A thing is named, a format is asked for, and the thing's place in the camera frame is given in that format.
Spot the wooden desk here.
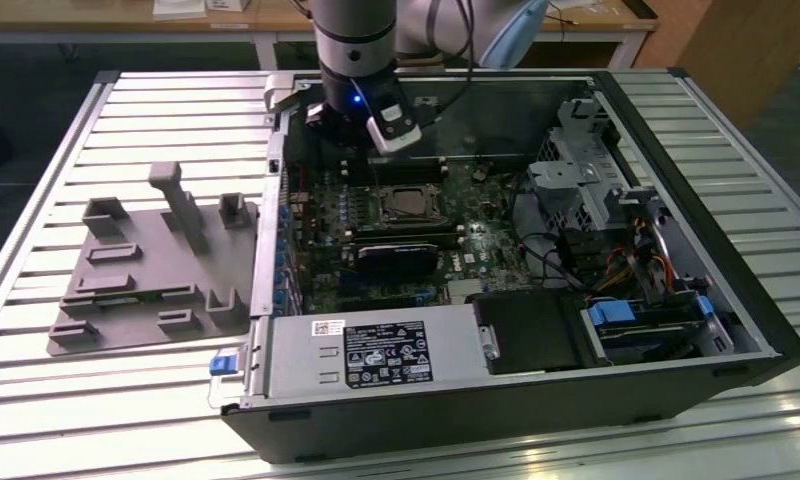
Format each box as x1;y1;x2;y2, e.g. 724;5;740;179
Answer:
0;0;661;71

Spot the orange yellow wire bundle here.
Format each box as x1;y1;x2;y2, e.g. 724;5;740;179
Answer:
598;243;678;297

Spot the black plastic drive cover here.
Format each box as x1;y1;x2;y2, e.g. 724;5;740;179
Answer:
469;291;601;377

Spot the green motherboard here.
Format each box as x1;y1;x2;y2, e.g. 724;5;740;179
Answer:
282;157;532;317

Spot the silver power supply unit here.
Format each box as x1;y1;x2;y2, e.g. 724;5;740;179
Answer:
238;302;502;409

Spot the white cardboard box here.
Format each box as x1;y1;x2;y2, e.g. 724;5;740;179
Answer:
150;0;209;22

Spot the black graphics card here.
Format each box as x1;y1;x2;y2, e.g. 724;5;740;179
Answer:
349;241;442;277

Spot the black open PC case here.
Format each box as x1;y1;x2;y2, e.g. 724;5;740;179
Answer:
218;68;800;464

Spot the metal disk bay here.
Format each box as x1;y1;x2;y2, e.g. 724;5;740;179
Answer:
524;97;665;236

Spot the small silver chipset heatsink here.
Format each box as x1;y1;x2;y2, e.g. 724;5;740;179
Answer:
446;278;482;302

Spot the blue plastic case latch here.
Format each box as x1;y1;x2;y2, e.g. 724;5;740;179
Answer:
207;351;239;377

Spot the blue disk carrier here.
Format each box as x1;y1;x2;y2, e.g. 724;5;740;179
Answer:
586;294;716;331

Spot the hard disk drive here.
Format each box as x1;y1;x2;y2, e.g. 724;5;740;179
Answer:
596;307;708;361

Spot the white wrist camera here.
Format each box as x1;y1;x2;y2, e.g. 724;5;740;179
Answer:
363;98;422;154

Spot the grey parts rack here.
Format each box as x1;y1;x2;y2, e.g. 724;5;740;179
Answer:
43;160;261;357

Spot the metal socket cover frame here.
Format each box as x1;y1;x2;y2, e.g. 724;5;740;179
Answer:
371;185;445;227

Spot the wooden cabinet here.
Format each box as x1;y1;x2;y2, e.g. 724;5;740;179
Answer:
638;0;800;130

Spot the CPU socket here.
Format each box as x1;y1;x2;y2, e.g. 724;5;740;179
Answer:
369;183;446;229

